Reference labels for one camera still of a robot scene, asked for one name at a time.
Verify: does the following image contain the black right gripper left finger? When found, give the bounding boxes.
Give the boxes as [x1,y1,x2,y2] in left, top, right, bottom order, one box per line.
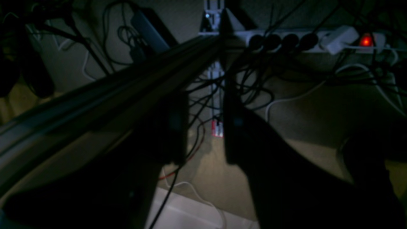
[3,93,189,229]

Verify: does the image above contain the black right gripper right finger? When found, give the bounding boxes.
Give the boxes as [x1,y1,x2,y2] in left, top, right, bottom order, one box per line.
[223,80,406,229]

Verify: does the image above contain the white power strip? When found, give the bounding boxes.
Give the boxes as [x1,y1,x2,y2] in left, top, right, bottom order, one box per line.
[234,25,387,55]

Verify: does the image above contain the black power adapter brick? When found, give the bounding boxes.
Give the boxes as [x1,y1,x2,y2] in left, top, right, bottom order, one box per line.
[131,8,178,53]

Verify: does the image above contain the aluminium table frame rail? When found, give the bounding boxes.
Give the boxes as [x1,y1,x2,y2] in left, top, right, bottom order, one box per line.
[1,35,225,196]

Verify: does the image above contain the white cable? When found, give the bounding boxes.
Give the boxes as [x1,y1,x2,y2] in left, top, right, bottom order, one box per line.
[265,63,407,123]

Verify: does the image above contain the vertical aluminium frame post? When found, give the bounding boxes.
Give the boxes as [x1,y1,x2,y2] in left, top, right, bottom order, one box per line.
[199,0,225,138]

